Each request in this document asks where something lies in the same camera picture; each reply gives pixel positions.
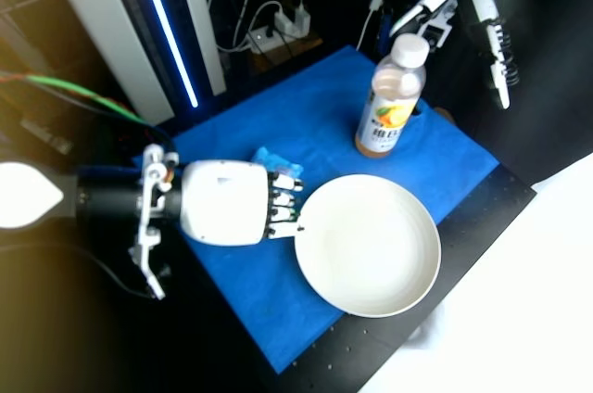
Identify orange juice bottle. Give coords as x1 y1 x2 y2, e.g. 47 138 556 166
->
355 32 431 158

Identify white round plate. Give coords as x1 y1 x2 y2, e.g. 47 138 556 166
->
294 173 442 319

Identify blue cloth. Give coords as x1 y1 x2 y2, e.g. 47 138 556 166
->
132 44 501 374

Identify brown board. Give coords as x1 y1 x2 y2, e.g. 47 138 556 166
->
249 33 325 70

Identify white power strip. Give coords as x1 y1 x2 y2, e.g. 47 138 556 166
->
244 24 293 55

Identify white plug adapter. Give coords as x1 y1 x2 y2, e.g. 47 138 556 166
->
272 2 312 37

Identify white tower with blue light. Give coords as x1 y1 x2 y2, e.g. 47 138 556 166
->
39 0 228 129

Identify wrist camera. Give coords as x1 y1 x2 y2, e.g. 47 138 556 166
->
419 21 454 49

